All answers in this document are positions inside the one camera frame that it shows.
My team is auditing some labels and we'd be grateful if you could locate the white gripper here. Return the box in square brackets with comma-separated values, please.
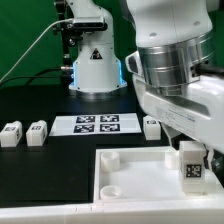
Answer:
[133, 75, 224, 173]

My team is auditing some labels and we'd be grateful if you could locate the white obstacle fence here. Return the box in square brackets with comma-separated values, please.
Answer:
[0, 199, 224, 224]

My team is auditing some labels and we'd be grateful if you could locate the grey cable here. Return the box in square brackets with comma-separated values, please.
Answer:
[0, 18, 74, 84]

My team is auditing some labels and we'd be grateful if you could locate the black cable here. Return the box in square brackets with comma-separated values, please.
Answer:
[0, 66, 73, 89]

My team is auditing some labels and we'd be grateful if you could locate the white sheet with markers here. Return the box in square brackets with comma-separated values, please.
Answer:
[50, 113, 141, 136]

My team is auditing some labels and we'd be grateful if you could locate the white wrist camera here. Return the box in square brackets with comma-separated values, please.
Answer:
[125, 51, 142, 75]

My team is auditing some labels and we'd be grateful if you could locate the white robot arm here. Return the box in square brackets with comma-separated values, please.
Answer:
[65, 0, 224, 154]

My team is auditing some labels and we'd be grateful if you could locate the white square table top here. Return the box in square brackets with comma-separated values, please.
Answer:
[94, 147, 224, 202]

